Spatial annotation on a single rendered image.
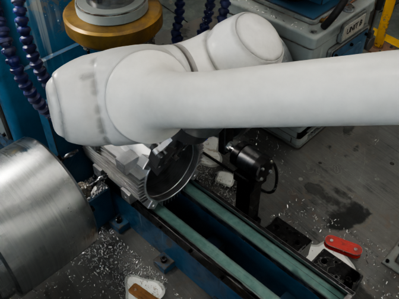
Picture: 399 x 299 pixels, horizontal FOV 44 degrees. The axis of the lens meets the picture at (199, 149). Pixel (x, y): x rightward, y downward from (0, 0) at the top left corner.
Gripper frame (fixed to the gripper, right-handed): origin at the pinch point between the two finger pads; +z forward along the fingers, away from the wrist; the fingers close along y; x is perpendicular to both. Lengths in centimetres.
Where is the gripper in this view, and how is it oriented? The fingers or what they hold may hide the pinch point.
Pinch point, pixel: (160, 161)
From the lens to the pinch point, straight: 93.8
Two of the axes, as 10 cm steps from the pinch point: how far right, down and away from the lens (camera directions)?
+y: -7.0, 5.0, -5.1
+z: -3.5, 3.9, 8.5
